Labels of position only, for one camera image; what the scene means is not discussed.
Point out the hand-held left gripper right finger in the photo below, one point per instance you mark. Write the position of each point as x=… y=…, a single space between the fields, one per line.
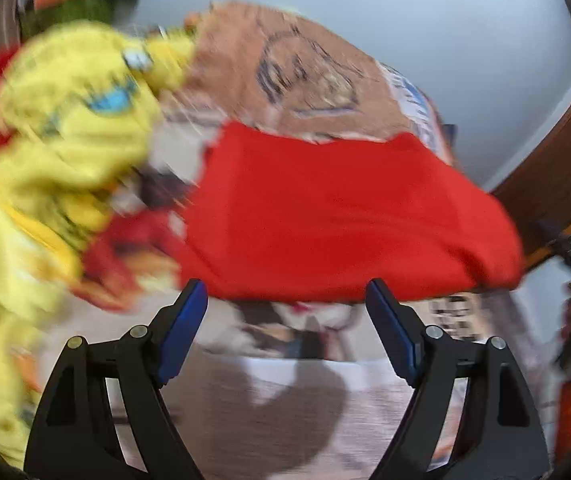
x=395 y=335

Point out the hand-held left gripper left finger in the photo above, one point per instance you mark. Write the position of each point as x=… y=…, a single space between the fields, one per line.
x=183 y=335

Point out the red garment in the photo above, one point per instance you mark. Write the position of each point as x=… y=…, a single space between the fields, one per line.
x=340 y=210

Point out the red printed cloth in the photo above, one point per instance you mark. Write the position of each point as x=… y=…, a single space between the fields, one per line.
x=130 y=260

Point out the wooden door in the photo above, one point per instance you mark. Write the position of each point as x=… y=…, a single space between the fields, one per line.
x=560 y=170

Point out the yellow plush garment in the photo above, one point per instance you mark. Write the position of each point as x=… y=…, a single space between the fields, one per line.
x=65 y=110

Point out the printed blanket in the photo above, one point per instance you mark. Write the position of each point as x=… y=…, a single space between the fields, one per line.
x=315 y=85

